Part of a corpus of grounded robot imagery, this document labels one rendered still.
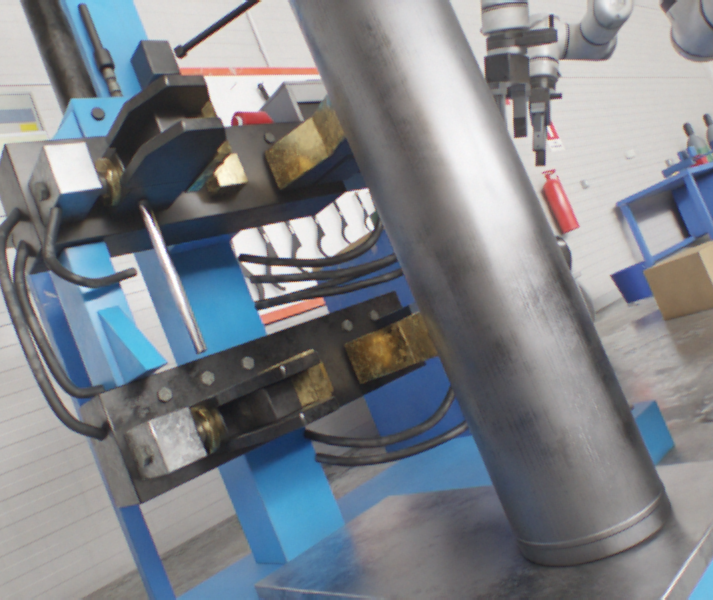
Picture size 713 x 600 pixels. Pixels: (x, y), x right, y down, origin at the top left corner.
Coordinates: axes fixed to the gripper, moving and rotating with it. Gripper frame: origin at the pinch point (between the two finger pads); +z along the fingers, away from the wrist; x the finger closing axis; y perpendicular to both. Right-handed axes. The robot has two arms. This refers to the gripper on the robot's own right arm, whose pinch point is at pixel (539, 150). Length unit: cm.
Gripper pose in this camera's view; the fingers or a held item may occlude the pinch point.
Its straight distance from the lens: 160.6
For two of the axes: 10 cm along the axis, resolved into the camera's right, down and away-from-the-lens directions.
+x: 3.1, 0.5, 9.5
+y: 9.5, 0.2, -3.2
